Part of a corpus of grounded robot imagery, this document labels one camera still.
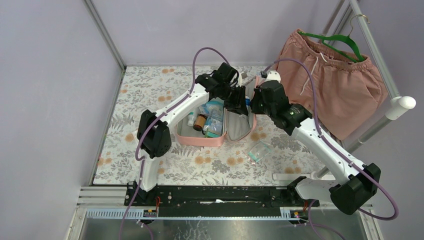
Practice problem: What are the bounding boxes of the white bottle blue label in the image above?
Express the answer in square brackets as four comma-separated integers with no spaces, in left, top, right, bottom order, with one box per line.
[245,95,251,107]

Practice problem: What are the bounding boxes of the blue white pouch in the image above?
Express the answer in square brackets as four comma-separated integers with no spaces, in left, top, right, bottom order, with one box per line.
[198,101,224,126]

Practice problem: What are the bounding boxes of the pink medicine kit case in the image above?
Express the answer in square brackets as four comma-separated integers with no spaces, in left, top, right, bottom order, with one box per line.
[175,75,266,148]

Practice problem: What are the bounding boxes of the brown bottle orange cap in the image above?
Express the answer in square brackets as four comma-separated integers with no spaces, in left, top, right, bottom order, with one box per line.
[193,114,207,132]

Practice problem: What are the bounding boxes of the white bottle green label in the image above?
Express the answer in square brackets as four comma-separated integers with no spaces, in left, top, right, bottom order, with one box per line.
[187,111,197,127]

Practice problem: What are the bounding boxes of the clear bag teal strip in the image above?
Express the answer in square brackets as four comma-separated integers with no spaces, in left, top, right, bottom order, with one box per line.
[202,117,223,138]

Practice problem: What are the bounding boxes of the small green box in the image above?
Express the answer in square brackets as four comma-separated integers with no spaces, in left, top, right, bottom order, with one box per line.
[205,131,217,138]

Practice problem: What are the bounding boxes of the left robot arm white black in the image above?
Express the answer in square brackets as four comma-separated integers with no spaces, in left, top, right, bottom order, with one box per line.
[135,62,248,206]

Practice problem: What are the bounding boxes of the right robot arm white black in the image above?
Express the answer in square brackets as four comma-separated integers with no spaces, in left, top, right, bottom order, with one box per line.
[250,80,381,215]

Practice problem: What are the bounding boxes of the clear teal zip bag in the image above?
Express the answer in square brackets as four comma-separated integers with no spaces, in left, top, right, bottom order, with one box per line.
[244,140,273,165]

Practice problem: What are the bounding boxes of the pink shorts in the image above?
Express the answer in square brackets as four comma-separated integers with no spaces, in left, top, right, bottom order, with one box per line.
[274,29,388,141]

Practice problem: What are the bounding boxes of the green clothes hanger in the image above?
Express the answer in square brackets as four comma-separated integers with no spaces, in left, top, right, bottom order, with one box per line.
[297,13,368,64]

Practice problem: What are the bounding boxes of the metal clothes rack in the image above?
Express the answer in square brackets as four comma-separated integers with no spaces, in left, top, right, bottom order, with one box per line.
[319,0,417,159]

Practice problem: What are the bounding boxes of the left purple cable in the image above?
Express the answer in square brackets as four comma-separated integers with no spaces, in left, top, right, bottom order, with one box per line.
[117,47,231,240]

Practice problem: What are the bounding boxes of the purple cable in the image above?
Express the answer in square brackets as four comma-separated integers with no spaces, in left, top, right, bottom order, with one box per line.
[117,47,231,240]
[261,58,400,240]

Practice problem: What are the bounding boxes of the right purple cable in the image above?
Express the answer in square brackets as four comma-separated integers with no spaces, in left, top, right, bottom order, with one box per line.
[261,58,400,240]

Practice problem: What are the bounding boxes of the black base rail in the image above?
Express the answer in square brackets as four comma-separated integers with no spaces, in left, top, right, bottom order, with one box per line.
[123,181,320,218]

